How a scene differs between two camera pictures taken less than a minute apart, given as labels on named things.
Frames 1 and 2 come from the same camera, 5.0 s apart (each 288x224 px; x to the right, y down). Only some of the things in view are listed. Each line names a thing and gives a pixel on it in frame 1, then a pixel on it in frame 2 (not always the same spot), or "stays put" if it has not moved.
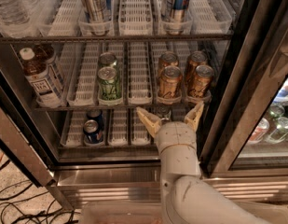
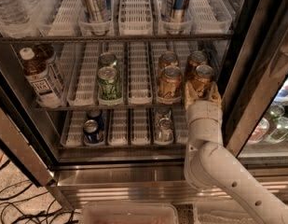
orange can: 165,60 stays put
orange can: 200,82 stays put
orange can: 197,59 stays put
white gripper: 175,134 to 204,110
